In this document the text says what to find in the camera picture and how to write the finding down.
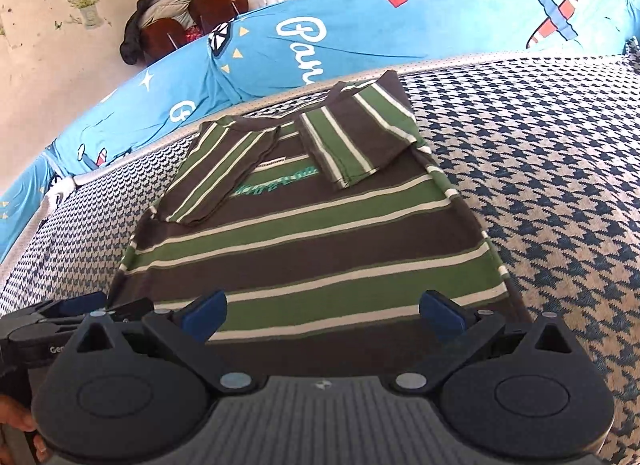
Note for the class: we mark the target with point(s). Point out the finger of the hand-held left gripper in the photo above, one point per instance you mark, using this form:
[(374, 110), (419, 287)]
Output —
[(132, 309), (85, 302)]

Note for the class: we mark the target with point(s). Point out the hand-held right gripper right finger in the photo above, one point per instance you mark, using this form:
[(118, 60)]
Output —
[(442, 315)]

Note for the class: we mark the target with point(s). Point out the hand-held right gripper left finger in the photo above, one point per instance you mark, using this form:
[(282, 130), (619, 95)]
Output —
[(202, 317)]

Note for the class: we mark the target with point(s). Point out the green brown striped t-shirt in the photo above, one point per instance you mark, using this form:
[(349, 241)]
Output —
[(325, 225)]

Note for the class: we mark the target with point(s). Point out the pile of clothes on chair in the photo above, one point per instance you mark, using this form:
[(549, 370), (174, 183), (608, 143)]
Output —
[(129, 45)]

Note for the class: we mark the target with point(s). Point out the person's left hand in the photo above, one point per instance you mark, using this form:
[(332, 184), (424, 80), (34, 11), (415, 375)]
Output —
[(15, 415)]

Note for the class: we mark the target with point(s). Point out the houndstooth seat mat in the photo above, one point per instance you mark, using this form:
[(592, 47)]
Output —
[(550, 195)]

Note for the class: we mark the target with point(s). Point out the red patterned cloth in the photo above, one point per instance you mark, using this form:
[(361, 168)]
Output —
[(193, 36)]

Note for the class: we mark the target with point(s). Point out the blue printed sofa cover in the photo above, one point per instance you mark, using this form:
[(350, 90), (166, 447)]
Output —
[(400, 30)]

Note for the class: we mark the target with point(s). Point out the lavender pot wall sticker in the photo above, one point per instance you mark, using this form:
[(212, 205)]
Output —
[(85, 0)]

